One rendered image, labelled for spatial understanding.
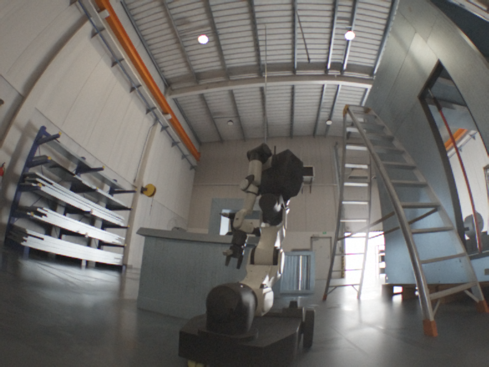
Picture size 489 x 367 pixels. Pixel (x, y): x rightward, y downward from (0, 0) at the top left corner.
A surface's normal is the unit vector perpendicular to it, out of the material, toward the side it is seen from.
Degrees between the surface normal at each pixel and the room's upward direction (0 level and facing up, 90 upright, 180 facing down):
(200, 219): 90
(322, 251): 90
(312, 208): 90
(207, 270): 90
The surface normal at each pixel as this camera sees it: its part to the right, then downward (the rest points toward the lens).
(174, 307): -0.08, -0.38
